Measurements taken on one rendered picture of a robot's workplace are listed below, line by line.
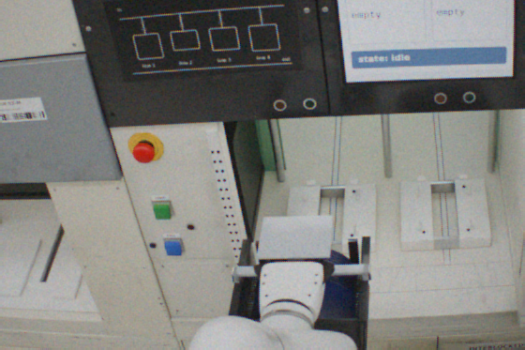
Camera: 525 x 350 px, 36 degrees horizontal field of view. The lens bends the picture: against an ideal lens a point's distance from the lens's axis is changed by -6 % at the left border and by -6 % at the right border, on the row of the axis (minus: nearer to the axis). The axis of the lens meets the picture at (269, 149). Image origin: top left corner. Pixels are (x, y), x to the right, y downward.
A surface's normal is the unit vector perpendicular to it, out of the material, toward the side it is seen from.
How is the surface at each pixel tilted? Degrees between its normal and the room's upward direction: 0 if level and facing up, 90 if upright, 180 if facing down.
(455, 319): 90
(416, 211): 0
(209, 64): 90
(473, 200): 0
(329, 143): 0
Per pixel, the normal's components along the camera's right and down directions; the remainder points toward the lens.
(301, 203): -0.13, -0.78
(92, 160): -0.10, 0.63
